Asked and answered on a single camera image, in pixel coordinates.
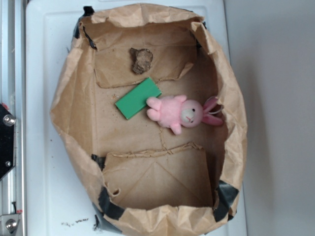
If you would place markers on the pink plush bunny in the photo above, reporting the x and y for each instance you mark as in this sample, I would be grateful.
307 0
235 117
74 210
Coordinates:
175 112

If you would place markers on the silver corner bracket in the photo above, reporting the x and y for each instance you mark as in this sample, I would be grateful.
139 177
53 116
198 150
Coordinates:
10 225

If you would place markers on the green rectangular block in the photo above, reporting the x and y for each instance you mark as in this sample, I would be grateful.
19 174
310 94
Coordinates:
135 100

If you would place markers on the black mounting plate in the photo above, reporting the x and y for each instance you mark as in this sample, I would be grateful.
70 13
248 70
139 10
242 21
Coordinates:
7 141

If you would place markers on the brown paper bag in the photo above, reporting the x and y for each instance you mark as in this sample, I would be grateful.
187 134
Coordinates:
142 178

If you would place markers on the brown crumpled lump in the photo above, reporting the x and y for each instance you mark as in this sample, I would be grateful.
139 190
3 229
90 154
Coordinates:
142 60

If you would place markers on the aluminium frame rail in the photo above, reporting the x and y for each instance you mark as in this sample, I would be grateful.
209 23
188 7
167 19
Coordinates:
12 94

